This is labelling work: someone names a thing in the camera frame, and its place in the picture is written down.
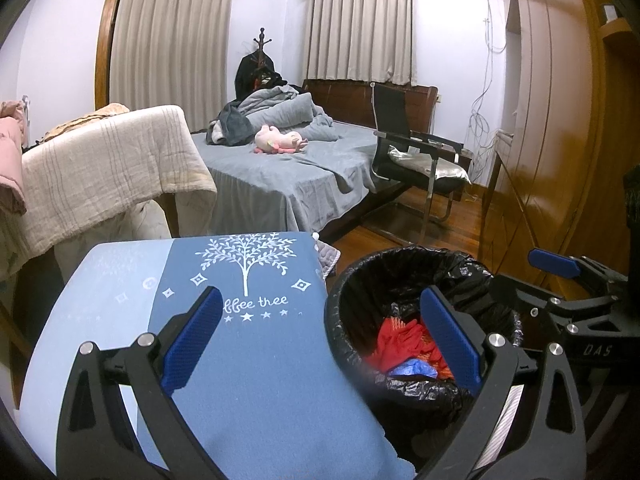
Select hanging wall cables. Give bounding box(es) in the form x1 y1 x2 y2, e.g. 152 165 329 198
467 0 506 171

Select grey bed sheet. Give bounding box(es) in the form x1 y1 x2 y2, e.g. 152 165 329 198
190 120 401 236

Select red cloth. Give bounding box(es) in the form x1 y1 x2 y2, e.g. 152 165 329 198
375 317 431 371

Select beige striped blanket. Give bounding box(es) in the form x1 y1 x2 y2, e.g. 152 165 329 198
20 105 218 261

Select pile of grey clothes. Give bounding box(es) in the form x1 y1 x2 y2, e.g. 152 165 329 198
235 85 346 143

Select tan cloth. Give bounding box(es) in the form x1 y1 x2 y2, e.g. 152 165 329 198
42 103 131 143

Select pink padded jacket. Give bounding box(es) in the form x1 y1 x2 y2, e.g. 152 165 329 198
0 100 28 216

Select silver cushion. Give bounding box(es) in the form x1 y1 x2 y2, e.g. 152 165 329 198
387 144 471 183

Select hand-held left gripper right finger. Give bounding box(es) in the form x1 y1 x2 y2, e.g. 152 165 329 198
420 287 586 480

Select dark grey garment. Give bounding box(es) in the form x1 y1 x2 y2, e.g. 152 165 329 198
207 102 253 147

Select blue plastic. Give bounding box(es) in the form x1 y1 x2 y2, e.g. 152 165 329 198
387 357 440 378

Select cream quilt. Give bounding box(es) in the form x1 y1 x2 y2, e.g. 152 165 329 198
52 200 173 286

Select wide beige curtain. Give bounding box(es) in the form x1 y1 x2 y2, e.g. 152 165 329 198
109 0 235 113

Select trash bin with black bag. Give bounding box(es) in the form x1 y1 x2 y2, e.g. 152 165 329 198
324 246 523 466

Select wooden window frame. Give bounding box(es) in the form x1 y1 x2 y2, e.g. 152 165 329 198
95 0 123 111

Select wooden wardrobe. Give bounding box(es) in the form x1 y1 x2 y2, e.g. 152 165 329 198
477 0 640 301

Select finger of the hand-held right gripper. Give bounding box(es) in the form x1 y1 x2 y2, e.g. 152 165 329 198
492 274 627 334
527 247 630 292

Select pink plush toy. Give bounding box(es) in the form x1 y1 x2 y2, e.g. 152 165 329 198
253 124 310 155

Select blue tree-print tablecloth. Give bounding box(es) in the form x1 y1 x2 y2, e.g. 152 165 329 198
20 231 418 480

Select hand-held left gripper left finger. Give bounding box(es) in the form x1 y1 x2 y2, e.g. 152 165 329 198
56 286 223 480

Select grey quilted mat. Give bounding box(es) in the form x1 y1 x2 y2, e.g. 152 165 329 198
312 232 342 279

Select dark wooden coat rack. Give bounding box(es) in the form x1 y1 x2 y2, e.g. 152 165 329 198
250 27 271 68

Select black chair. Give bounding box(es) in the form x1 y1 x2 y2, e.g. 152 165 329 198
371 84 473 246

